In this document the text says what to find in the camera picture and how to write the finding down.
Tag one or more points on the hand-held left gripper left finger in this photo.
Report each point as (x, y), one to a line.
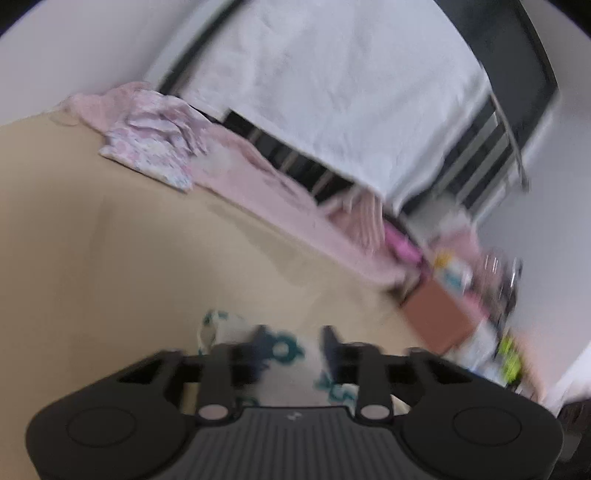
(262, 348)

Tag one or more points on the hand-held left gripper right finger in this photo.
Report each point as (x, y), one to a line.
(331, 350)

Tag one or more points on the cream green-flower garment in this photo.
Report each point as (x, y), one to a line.
(300, 374)

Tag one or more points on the brown cardboard box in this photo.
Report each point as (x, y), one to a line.
(438, 314)

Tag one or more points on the pink flat case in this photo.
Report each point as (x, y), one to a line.
(401, 247)

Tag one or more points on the yellow white plush toy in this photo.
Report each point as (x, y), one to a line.
(450, 270)

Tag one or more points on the pink fleece blanket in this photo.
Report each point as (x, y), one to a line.
(258, 184)

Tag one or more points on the pink pouch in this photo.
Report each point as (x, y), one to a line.
(461, 242)

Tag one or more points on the neon yellow cloth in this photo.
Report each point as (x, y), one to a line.
(508, 360)

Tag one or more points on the small-floral pink folded garment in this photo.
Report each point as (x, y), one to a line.
(152, 138)

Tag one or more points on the white hanging cloth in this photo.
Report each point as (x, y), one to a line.
(346, 92)

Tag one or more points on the metal bed railing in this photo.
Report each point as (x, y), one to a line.
(503, 124)

